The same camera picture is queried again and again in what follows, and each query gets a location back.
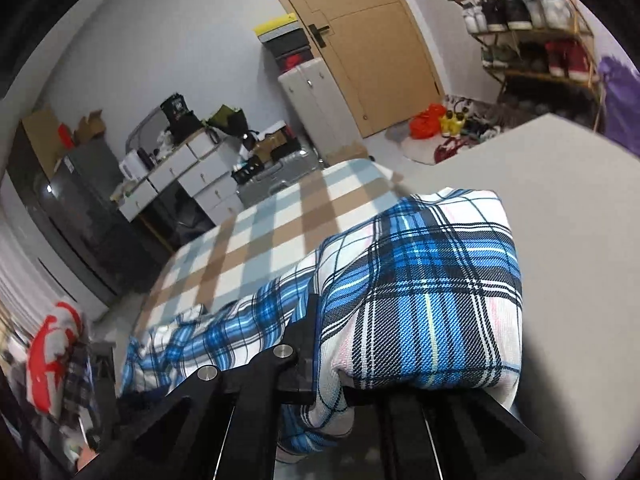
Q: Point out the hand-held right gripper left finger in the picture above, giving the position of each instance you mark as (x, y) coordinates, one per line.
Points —
(300, 375)

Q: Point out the dark grey refrigerator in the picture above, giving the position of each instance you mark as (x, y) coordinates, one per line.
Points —
(75, 210)

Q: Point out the small open cardboard box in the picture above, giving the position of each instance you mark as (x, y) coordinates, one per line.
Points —
(91, 127)

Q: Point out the wooden shoe rack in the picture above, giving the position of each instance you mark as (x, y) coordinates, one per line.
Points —
(550, 76)

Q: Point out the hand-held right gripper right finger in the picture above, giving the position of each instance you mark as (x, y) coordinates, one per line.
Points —
(405, 425)

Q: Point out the black plastic basket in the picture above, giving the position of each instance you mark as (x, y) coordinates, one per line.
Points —
(248, 170)

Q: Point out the silver suitcase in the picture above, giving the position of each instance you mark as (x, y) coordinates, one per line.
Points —
(280, 175)

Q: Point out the orange bag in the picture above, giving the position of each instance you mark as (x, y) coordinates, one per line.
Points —
(425, 122)

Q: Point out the brown white checkered bed sheet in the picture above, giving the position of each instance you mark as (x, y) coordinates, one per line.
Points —
(260, 240)

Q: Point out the pair of yellow shoes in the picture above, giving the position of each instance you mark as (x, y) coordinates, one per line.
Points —
(452, 122)

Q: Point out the white desk with drawers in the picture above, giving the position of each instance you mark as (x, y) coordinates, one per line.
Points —
(200, 170)

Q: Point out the white round rug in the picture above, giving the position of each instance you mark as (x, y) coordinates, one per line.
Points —
(415, 150)

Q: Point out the heap of shoes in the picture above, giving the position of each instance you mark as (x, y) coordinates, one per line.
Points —
(495, 117)

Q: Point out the black box with red print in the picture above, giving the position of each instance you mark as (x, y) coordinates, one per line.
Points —
(295, 60)

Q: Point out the green black bag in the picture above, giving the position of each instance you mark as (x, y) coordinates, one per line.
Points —
(225, 120)

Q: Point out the brown black box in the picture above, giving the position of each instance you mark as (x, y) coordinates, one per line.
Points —
(275, 145)

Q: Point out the red white cloth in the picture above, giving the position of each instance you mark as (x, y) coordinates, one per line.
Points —
(50, 350)

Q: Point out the rows of shoes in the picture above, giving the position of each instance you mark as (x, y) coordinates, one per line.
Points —
(515, 10)

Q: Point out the purple garment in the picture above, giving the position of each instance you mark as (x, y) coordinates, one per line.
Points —
(620, 105)

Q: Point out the large cardboard box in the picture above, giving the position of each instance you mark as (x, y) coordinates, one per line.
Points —
(42, 135)

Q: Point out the grey plaid cloth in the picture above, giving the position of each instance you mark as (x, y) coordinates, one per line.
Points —
(77, 375)

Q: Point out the white cabinet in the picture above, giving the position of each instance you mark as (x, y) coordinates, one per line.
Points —
(310, 110)

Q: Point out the wooden door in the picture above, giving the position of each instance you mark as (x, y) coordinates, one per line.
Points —
(380, 60)

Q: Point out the flat cardboard box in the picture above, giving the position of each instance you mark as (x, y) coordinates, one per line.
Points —
(346, 154)

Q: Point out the grey bed headboard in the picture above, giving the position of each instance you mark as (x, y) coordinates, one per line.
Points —
(575, 260)

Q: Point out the blue plaid shirt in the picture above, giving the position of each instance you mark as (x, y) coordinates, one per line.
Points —
(425, 285)

